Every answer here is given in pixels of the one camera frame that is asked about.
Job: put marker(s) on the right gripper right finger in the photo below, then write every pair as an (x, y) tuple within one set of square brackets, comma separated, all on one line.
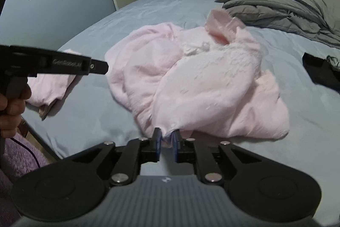
[(177, 144)]

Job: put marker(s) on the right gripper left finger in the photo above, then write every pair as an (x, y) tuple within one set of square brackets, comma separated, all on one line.
[(156, 144)]

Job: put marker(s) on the pink fleece garment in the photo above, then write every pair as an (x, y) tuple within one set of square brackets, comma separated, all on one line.
[(206, 79)]

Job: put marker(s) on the person's left hand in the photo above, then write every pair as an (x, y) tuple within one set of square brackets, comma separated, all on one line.
[(13, 109)]

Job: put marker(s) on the small pink folded garment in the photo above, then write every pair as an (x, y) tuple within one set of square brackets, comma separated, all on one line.
[(47, 89)]

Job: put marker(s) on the grey bed sheet mattress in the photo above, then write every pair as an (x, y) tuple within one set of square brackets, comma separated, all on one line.
[(89, 115)]

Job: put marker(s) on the purple knitted sleeve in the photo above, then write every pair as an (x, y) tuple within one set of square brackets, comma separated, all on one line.
[(20, 157)]

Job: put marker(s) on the black cloth item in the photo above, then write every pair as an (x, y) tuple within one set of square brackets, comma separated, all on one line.
[(323, 71)]

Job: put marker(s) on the grey folded duvet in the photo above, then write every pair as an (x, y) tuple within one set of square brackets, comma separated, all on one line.
[(317, 20)]

